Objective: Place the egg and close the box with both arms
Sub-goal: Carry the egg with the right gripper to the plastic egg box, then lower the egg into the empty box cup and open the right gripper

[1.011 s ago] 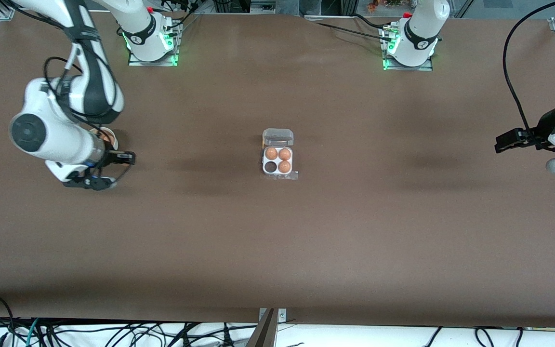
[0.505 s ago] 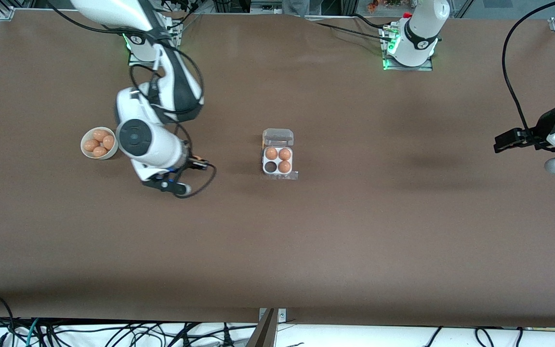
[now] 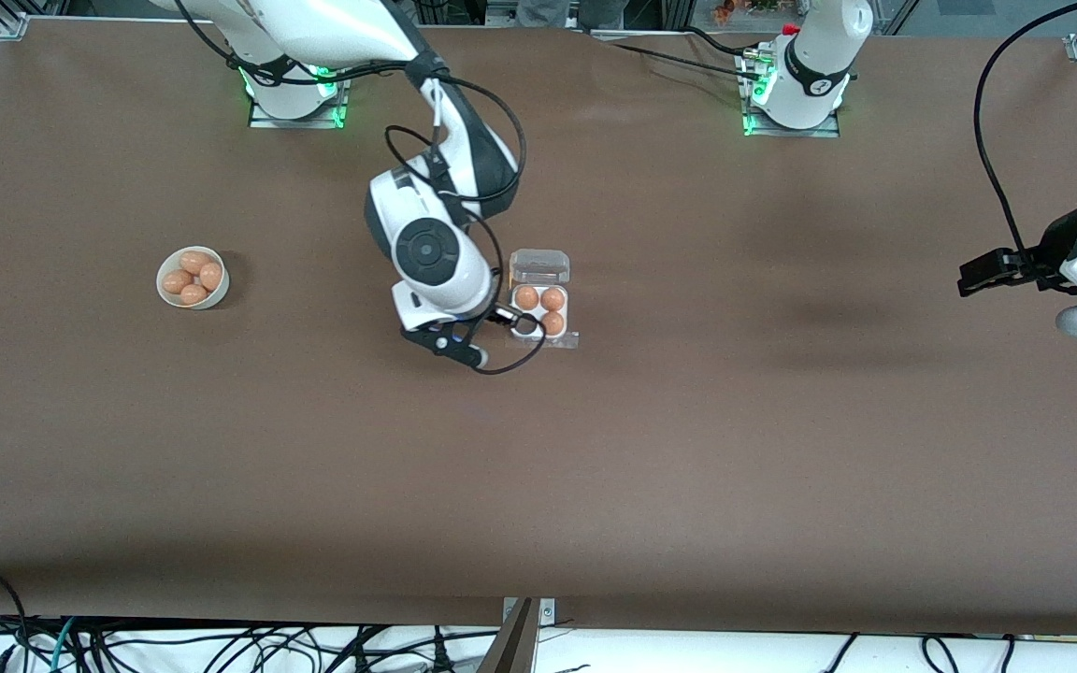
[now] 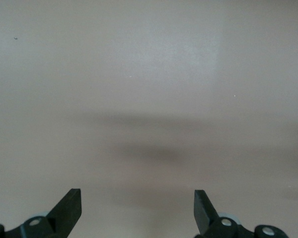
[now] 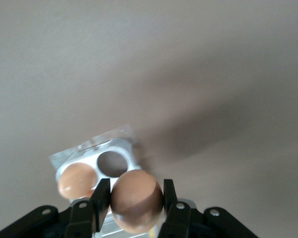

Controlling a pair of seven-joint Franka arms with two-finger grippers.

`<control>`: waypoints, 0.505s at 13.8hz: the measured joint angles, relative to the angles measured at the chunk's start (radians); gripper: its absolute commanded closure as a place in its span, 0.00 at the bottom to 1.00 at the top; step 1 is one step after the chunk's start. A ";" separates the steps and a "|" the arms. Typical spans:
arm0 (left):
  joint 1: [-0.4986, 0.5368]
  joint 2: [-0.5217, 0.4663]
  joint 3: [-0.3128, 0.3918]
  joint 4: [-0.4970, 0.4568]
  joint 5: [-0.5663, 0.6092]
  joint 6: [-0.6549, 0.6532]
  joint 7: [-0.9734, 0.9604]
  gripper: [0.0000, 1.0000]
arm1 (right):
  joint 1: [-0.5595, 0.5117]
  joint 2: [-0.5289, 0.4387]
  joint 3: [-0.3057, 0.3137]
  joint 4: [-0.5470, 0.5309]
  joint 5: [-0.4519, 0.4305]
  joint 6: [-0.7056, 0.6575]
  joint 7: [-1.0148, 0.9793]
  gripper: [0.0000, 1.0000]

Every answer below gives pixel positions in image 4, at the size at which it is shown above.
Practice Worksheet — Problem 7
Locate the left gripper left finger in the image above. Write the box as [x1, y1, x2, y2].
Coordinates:
[0, 188, 83, 238]

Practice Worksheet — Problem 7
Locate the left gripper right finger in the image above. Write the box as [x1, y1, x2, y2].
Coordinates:
[194, 189, 288, 238]

